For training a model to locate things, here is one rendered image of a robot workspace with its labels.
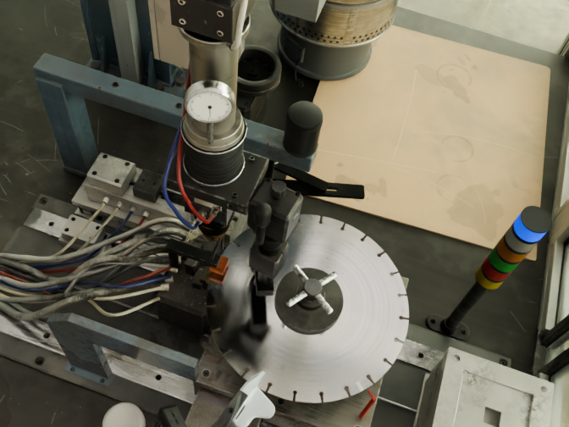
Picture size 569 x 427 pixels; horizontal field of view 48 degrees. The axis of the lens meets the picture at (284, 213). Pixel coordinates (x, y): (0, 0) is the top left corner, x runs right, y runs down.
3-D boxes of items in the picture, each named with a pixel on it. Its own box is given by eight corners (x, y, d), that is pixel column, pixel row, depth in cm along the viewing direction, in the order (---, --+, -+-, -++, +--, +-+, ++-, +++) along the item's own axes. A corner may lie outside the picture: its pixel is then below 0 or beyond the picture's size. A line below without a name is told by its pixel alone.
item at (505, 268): (518, 253, 102) (526, 244, 100) (514, 276, 100) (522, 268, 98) (491, 244, 103) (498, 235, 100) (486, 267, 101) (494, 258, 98)
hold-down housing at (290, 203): (291, 260, 94) (308, 181, 76) (276, 286, 91) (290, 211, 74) (258, 243, 94) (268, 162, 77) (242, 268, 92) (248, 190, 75)
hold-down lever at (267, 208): (296, 186, 77) (277, 174, 77) (274, 220, 73) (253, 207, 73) (277, 222, 83) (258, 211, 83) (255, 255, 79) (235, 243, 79)
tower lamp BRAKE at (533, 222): (544, 222, 94) (553, 211, 92) (541, 246, 92) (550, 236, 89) (515, 213, 95) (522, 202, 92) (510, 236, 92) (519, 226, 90)
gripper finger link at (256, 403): (290, 389, 96) (256, 443, 92) (256, 368, 97) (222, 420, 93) (291, 383, 93) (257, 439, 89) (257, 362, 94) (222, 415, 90)
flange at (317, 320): (278, 335, 100) (280, 329, 98) (271, 272, 106) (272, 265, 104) (347, 329, 102) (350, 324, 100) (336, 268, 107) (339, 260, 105)
